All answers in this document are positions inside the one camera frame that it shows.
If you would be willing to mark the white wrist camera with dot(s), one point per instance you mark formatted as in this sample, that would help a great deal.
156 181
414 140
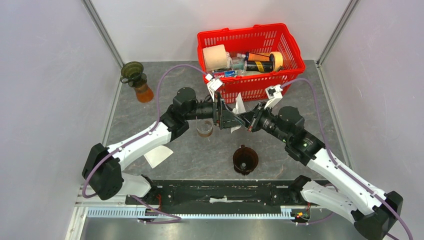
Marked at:
274 94
213 84

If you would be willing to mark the red plastic basket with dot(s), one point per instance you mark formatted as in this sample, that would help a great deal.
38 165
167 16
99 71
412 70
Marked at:
260 38

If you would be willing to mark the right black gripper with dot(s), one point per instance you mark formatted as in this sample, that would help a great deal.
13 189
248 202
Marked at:
252 119

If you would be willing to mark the small glass beaker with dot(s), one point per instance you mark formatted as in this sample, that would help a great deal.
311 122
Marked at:
204 128

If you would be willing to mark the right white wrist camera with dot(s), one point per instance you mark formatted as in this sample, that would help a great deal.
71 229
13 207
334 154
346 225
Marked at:
274 94

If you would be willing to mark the green transparent dripper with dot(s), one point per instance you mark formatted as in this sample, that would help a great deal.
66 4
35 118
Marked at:
132 73

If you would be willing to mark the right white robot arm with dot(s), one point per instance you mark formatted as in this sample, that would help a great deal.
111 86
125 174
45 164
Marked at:
371 210

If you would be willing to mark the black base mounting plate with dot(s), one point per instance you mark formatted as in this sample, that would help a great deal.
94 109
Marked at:
215 197

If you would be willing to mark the clear plastic bottle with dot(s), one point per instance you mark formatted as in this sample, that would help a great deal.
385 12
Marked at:
237 62

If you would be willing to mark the yellow masking tape roll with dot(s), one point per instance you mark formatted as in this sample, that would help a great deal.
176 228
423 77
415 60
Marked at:
277 59

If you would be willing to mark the white cable duct strip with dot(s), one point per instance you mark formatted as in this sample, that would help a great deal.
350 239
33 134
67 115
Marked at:
141 212

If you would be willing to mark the orange glass flask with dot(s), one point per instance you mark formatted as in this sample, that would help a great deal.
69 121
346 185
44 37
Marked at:
144 94

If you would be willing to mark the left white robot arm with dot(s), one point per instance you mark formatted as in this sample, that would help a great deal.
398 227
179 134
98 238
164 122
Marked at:
104 165

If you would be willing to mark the beige paper roll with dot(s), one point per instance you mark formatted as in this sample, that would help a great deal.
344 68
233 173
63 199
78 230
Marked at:
215 57

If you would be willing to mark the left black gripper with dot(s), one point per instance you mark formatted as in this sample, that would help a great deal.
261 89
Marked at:
223 115

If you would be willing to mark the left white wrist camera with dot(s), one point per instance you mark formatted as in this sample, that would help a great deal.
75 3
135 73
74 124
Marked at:
213 84

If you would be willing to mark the white paper coffee filter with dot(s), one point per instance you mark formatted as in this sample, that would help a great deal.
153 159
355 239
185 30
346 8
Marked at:
238 109

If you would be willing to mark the black orange cylinder can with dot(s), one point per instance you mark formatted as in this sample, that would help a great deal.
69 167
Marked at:
258 62

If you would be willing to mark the brown transparent dripper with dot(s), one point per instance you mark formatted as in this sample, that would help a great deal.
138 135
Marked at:
245 160

